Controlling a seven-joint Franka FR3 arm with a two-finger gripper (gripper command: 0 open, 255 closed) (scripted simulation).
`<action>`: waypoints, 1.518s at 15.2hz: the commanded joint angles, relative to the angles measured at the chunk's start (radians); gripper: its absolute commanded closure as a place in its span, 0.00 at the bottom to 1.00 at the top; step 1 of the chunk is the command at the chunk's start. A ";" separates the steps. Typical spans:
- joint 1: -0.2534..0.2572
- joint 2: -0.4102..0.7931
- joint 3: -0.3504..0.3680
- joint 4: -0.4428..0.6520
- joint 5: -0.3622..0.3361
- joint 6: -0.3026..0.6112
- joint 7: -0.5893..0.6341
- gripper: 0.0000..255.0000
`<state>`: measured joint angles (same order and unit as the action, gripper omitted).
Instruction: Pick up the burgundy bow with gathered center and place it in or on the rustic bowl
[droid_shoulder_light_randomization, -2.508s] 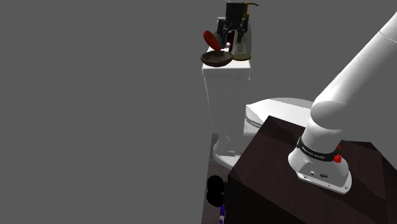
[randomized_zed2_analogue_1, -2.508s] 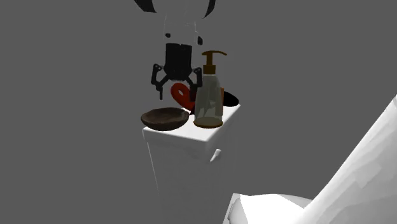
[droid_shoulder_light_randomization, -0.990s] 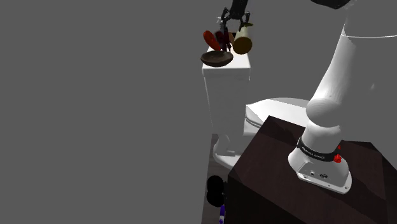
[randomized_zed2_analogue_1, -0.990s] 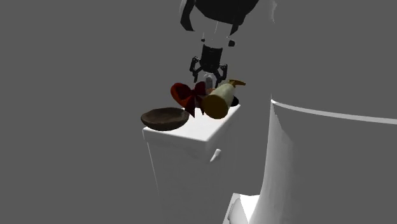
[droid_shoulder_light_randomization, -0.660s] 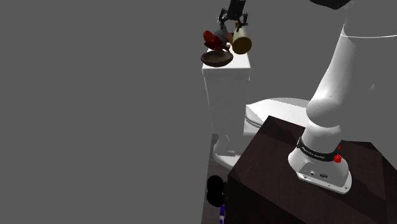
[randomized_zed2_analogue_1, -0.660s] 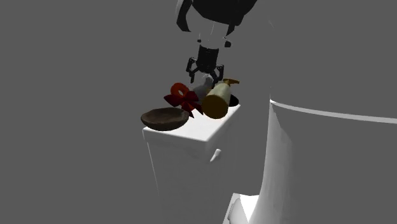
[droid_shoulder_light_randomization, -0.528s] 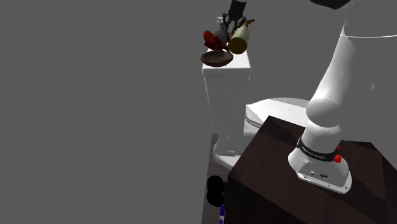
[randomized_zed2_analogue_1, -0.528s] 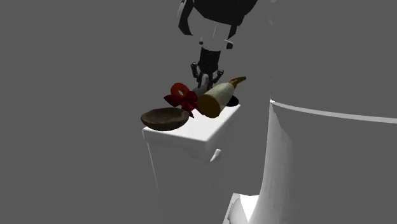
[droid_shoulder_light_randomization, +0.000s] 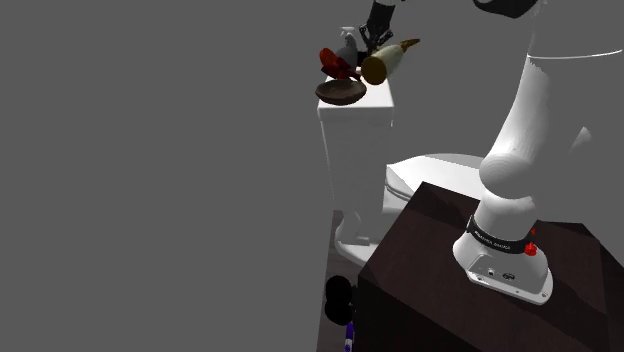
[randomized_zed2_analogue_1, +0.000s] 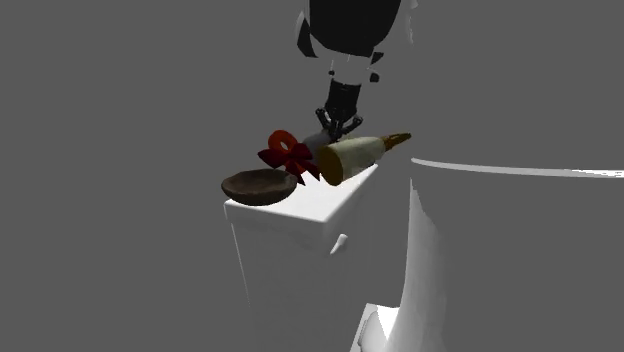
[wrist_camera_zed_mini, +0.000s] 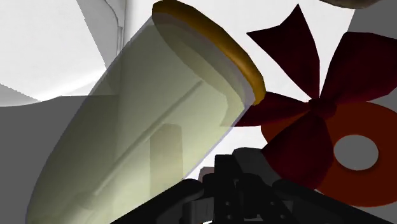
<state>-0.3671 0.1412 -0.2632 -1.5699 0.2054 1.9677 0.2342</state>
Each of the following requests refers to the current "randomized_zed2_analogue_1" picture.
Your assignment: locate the cream bottle with golden neck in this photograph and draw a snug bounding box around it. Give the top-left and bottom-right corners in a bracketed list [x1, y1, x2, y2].
[316, 131, 413, 187]

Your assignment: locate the grey cylinder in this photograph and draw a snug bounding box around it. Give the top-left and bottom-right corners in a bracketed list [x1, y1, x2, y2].
[301, 129, 338, 154]

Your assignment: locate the brown bowl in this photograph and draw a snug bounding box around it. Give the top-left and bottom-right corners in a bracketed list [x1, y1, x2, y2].
[220, 167, 300, 207]

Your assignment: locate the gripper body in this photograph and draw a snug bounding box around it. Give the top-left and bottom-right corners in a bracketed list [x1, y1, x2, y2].
[324, 77, 363, 118]

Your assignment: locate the red ribbon bow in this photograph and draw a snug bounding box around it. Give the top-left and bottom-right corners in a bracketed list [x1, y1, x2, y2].
[256, 128, 322, 187]

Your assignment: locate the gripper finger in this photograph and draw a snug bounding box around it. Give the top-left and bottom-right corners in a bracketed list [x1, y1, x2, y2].
[314, 107, 340, 143]
[338, 114, 365, 141]

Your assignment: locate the white toilet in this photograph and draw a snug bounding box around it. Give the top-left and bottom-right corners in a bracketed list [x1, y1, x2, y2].
[223, 156, 624, 352]

